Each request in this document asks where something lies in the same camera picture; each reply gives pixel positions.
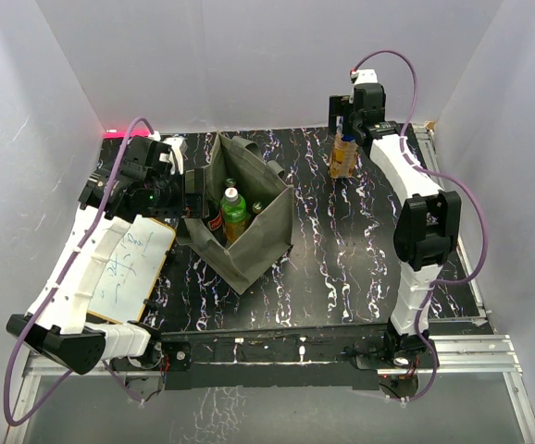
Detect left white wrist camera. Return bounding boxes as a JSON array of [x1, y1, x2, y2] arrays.
[[148, 131, 187, 175]]

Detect cola bottle red cap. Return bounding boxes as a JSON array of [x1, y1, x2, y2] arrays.
[[205, 208, 223, 232]]

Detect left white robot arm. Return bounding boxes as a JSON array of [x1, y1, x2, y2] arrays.
[[6, 134, 204, 375]]

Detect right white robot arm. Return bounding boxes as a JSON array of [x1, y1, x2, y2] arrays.
[[329, 78, 461, 367]]

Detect purple cable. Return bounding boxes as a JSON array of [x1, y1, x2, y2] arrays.
[[2, 116, 156, 426], [350, 49, 487, 334]]

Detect aluminium frame rail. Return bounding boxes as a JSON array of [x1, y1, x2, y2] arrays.
[[413, 124, 535, 443]]

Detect blue top juice carton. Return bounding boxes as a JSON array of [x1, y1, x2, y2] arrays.
[[329, 132, 358, 179]]

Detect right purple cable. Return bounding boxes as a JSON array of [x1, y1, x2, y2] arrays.
[[350, 49, 487, 334]]

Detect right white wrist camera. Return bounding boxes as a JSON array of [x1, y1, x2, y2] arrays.
[[350, 68, 379, 85]]

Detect white board orange frame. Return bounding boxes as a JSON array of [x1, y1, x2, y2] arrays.
[[88, 216, 176, 324]]

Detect black front mounting rail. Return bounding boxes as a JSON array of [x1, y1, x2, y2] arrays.
[[156, 323, 440, 392]]

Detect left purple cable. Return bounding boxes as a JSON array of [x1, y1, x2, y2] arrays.
[[2, 116, 156, 426]]

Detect grey canvas bag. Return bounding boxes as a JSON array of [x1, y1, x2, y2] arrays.
[[177, 133, 295, 294]]

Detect green tea bottle white cap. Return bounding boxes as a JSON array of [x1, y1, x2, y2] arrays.
[[220, 187, 247, 244]]

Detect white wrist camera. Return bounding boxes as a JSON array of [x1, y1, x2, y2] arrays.
[[148, 131, 187, 175], [350, 68, 379, 85]]

